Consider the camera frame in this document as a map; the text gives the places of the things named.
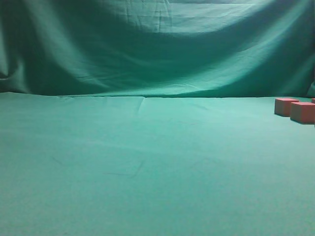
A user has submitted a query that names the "green table cloth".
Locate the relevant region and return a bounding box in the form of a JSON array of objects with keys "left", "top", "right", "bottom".
[{"left": 0, "top": 93, "right": 315, "bottom": 236}]

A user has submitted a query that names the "green backdrop cloth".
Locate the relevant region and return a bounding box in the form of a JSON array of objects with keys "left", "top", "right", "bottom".
[{"left": 0, "top": 0, "right": 315, "bottom": 97}]

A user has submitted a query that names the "pink cube back right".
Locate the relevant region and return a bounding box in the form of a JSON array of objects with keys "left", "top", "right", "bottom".
[{"left": 274, "top": 98, "right": 299, "bottom": 117}]

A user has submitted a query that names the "pink cube front right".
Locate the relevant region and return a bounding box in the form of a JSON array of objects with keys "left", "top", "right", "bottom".
[{"left": 290, "top": 102, "right": 315, "bottom": 124}]

